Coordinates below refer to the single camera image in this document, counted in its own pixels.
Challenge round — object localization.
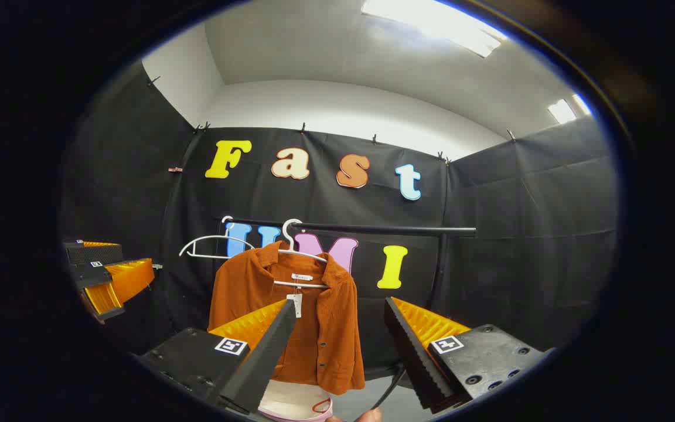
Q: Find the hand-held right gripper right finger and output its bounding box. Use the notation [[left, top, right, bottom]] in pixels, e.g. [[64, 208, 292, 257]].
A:
[[384, 297, 555, 414]]

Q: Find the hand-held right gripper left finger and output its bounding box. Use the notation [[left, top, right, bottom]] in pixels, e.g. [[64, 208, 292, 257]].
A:
[[138, 298, 298, 416]]

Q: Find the white laundry hamper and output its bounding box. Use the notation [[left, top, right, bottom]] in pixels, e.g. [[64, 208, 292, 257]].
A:
[[257, 378, 335, 422]]

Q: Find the orange button shirt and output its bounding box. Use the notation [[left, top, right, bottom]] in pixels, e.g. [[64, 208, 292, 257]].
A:
[[207, 240, 366, 396]]

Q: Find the white clothes hanger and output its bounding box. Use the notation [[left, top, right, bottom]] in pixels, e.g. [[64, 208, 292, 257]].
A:
[[178, 215, 256, 260], [272, 219, 331, 289]]

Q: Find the black clothes rack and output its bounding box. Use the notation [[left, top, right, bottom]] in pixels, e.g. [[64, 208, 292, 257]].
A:
[[217, 217, 479, 411]]

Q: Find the black backdrop cloth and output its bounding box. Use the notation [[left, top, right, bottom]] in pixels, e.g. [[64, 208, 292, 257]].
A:
[[62, 62, 619, 376]]

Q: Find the small ceiling light panel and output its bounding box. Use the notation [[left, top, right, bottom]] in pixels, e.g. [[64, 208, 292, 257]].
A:
[[547, 94, 593, 125]]

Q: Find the long ceiling light panel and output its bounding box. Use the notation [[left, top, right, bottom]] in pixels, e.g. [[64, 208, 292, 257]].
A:
[[361, 0, 508, 58]]

